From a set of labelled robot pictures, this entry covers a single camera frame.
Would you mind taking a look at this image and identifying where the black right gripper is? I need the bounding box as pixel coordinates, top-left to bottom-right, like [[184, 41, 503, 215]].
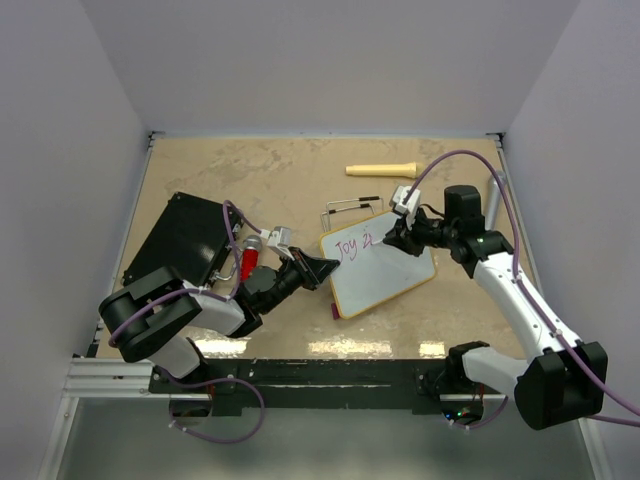
[[384, 204, 457, 258]]

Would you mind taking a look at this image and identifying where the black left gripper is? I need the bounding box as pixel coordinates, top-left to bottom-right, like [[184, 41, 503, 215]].
[[260, 246, 339, 314]]

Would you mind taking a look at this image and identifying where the yellow framed whiteboard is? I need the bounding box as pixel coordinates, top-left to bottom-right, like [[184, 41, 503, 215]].
[[319, 211, 437, 319]]

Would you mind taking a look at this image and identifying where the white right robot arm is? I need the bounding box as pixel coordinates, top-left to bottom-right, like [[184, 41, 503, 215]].
[[383, 185, 608, 430]]

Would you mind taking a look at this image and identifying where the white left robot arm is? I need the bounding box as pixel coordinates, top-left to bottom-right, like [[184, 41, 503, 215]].
[[98, 247, 340, 392]]

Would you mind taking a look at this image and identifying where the cream toy microphone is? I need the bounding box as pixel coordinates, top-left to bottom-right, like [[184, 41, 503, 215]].
[[345, 162, 425, 179]]

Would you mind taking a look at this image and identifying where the red toy microphone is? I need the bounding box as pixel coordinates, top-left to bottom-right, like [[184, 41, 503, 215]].
[[240, 235, 262, 282]]

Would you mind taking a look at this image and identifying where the silver toy microphone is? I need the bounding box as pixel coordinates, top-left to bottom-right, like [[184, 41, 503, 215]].
[[484, 171, 507, 231]]

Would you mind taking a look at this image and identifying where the black hard case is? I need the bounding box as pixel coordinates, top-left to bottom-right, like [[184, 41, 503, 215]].
[[122, 192, 230, 286]]

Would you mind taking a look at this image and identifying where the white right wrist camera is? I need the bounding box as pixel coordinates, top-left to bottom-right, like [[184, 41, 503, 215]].
[[390, 186, 421, 229]]

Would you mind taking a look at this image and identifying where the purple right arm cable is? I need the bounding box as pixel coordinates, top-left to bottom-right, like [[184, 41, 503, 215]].
[[407, 150, 640, 429]]

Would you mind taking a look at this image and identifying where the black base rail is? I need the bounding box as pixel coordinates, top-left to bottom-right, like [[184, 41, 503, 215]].
[[149, 359, 494, 417]]

